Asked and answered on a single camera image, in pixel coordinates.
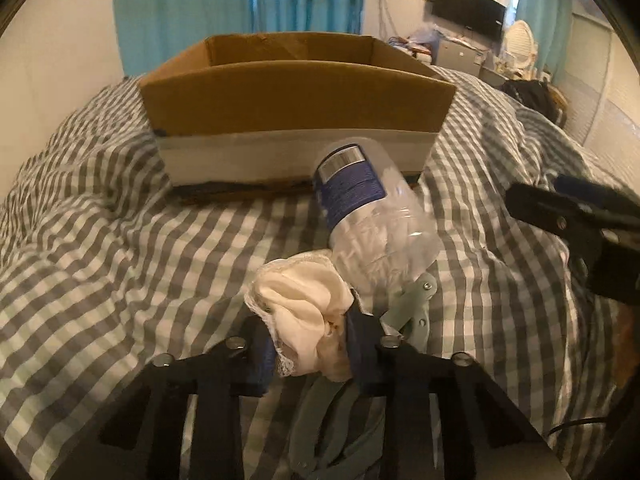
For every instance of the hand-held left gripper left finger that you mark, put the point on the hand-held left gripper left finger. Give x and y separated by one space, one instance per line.
260 360

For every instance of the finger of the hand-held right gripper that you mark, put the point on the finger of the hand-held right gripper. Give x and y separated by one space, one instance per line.
580 185
545 207

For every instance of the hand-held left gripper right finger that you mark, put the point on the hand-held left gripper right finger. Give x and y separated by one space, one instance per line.
364 350

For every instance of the white cloth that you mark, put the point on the white cloth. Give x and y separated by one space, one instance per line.
295 300

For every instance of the cardboard box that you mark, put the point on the cardboard box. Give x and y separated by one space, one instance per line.
300 105

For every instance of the black bag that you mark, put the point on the black bag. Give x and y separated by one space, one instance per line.
532 97

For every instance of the white wardrobe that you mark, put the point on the white wardrobe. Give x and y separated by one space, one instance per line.
600 75

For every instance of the white round-back chair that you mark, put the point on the white round-back chair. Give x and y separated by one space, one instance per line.
520 47

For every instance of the clear plastic bottle blue label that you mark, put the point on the clear plastic bottle blue label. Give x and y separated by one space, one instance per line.
350 185

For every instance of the grey white checked blanket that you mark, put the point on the grey white checked blanket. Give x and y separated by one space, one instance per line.
125 260

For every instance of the grey cabinet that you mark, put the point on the grey cabinet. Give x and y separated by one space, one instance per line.
462 57

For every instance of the narrow blue curtain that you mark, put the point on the narrow blue curtain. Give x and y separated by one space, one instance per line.
542 5

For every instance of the pile of clothes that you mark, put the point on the pile of clothes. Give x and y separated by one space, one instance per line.
415 42

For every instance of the wide blue curtain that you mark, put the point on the wide blue curtain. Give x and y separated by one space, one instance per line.
180 5

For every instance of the black wall television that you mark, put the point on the black wall television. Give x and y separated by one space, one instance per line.
467 7

